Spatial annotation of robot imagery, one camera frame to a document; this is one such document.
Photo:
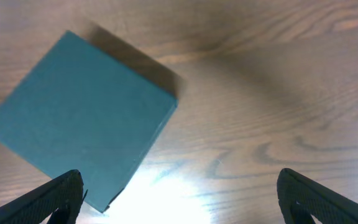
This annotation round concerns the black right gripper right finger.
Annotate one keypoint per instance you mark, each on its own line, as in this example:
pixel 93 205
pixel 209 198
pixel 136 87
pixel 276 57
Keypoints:
pixel 303 200

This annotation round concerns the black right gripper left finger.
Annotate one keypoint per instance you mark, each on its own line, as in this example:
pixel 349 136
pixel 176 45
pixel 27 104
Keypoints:
pixel 59 200

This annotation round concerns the dark green box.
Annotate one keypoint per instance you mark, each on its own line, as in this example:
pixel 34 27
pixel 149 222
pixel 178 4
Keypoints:
pixel 79 108

